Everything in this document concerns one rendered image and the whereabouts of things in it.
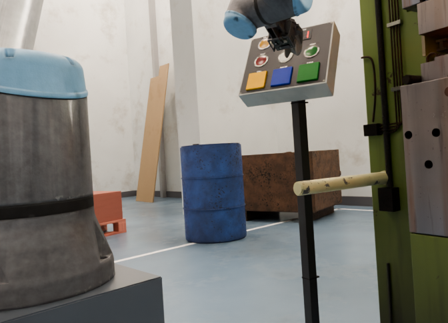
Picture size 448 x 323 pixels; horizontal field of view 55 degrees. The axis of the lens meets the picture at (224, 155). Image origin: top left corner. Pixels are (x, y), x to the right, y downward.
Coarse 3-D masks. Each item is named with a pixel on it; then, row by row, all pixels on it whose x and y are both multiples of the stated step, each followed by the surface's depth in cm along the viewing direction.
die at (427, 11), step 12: (432, 0) 126; (444, 0) 123; (420, 12) 130; (432, 12) 126; (444, 12) 124; (420, 24) 130; (432, 24) 127; (444, 24) 124; (432, 36) 133; (444, 36) 134
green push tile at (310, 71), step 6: (300, 66) 150; (306, 66) 149; (312, 66) 148; (318, 66) 146; (300, 72) 149; (306, 72) 148; (312, 72) 146; (318, 72) 145; (300, 78) 148; (306, 78) 146; (312, 78) 145
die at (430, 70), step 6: (438, 60) 126; (444, 60) 124; (426, 66) 129; (432, 66) 127; (438, 66) 126; (444, 66) 124; (426, 72) 129; (432, 72) 127; (438, 72) 126; (444, 72) 124; (426, 78) 129; (432, 78) 127; (438, 78) 126
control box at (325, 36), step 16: (320, 32) 155; (336, 32) 155; (256, 48) 167; (304, 48) 155; (320, 48) 151; (336, 48) 154; (272, 64) 159; (288, 64) 155; (320, 64) 147; (336, 64) 153; (320, 80) 144; (240, 96) 160; (256, 96) 157; (272, 96) 155; (288, 96) 153; (304, 96) 151; (320, 96) 149
